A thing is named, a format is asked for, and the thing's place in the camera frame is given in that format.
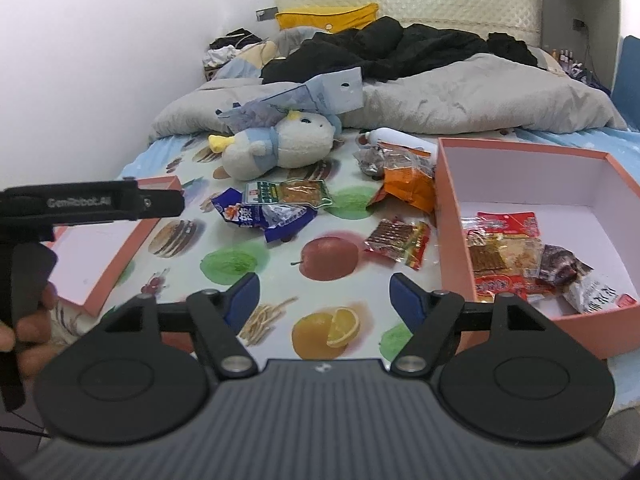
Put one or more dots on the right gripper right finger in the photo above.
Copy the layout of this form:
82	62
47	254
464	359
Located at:
431	318

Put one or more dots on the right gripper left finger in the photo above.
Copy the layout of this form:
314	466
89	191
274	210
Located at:
218	317

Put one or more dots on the small red spicy strip pack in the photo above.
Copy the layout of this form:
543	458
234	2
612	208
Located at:
400	241

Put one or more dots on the red butterfly pastry snack pack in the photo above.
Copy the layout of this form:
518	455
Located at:
521	250

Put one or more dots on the blue white snack bag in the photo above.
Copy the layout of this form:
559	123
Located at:
278	223

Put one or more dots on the dark clear snack bag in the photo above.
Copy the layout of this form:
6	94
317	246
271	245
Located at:
582	288

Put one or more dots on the orange snack bag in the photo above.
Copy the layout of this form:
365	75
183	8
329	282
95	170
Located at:
408	176

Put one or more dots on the green label snack pack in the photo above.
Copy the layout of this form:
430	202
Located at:
308	193

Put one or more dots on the silver wrapper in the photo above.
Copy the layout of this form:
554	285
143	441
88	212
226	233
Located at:
370	161

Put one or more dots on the red yellow brown stick snack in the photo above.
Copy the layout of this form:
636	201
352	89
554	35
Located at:
483	239

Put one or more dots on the person's left hand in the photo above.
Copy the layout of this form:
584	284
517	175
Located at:
34	332

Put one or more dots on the pink box lid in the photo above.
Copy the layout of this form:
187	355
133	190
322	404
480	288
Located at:
91	259

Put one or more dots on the fruit print mat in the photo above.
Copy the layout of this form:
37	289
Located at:
323	294

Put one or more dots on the white spray bottle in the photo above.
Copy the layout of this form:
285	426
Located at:
392	136

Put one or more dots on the pink box base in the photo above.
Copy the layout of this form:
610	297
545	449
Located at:
583	201

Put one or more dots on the penguin plush toy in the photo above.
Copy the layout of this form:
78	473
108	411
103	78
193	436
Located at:
298	140

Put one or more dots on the grey duvet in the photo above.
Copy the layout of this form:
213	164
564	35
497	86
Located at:
482	93

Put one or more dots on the light blue paper packaging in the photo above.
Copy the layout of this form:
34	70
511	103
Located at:
329	94

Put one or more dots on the clothes pile at bedside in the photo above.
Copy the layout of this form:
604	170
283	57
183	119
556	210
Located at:
224	48

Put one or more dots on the black clothes pile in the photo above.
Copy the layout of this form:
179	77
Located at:
383	50

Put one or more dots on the black garment on pillow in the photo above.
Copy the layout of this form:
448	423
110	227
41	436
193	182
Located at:
506	46

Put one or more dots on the blue chair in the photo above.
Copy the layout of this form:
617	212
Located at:
626	91

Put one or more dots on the yellow pillow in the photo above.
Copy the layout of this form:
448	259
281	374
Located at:
331	19

